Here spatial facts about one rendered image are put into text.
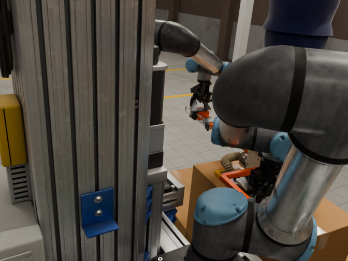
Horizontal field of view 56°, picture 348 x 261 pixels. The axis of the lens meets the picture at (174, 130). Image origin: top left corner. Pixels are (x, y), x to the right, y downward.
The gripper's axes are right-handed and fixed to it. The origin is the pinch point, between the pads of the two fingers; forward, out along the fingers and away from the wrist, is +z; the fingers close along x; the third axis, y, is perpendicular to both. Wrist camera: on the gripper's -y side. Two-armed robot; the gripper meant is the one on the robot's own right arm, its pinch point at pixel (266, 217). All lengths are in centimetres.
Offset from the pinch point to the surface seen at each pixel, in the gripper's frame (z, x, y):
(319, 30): -54, -25, 19
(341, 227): 13.3, -37.1, -1.1
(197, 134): 108, -140, 277
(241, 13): -43, -204, 305
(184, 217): 53, -11, 68
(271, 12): -58, -16, 33
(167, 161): 108, -73, 222
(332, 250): 23.5, -35.6, -1.6
